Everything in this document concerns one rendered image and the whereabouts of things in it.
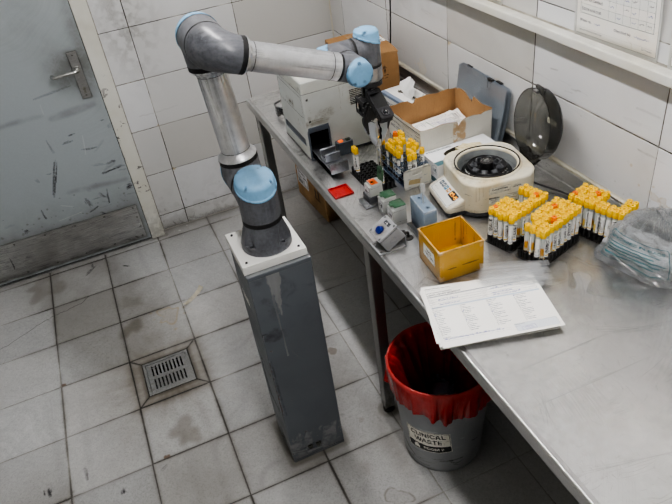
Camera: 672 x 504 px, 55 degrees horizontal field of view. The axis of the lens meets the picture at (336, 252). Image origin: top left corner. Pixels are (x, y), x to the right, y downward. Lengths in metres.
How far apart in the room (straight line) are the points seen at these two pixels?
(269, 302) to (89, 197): 1.90
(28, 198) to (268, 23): 1.52
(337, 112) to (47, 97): 1.60
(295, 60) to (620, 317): 1.02
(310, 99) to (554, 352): 1.22
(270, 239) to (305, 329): 0.35
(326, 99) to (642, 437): 1.47
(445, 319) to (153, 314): 1.94
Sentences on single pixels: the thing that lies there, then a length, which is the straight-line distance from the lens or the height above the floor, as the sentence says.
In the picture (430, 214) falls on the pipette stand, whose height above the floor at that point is 0.96.
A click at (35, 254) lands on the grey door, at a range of 3.82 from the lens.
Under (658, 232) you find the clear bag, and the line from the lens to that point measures 1.76.
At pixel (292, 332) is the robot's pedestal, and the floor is 0.61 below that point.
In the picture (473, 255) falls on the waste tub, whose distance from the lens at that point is 1.76.
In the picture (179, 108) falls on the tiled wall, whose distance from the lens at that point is 3.61.
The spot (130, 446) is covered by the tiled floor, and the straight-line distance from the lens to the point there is 2.76.
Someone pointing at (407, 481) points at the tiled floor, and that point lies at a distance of 2.41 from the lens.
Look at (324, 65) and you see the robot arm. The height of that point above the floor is 1.39.
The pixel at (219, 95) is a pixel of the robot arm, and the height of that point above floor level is 1.34.
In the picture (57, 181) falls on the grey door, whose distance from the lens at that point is 3.63.
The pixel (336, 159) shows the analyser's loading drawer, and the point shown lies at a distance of 2.30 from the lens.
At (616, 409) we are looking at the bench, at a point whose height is 0.87.
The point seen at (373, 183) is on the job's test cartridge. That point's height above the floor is 0.95.
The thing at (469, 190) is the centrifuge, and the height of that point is 0.97.
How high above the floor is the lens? 2.01
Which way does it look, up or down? 36 degrees down
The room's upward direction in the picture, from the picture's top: 9 degrees counter-clockwise
